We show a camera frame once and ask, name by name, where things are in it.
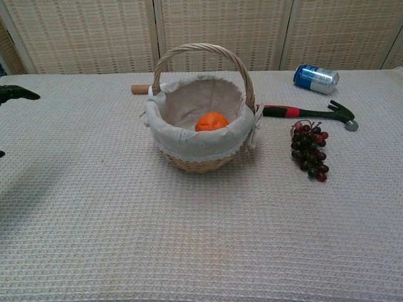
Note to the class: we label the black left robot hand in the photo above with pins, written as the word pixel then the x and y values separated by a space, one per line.
pixel 15 93

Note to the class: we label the orange fruit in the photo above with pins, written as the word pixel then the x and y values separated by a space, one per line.
pixel 210 122

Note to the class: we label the wicker basket with cloth liner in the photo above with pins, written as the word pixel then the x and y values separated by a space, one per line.
pixel 201 141

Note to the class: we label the woven bamboo folding screen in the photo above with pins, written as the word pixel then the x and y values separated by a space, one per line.
pixel 94 34

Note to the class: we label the white waffle weave tablecloth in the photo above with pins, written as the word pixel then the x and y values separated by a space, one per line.
pixel 201 226

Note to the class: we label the black red claw hammer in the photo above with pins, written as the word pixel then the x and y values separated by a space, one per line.
pixel 302 112

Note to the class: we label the dark red grape bunch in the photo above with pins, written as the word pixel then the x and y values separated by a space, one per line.
pixel 310 151

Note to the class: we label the blue silver soda can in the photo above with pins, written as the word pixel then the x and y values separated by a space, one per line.
pixel 316 79

